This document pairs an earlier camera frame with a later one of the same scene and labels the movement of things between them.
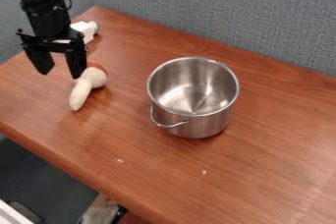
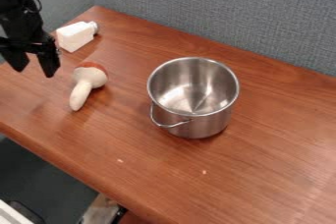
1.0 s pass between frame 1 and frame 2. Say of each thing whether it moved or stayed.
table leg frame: stayed
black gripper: moved
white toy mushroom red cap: stayed
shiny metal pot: stayed
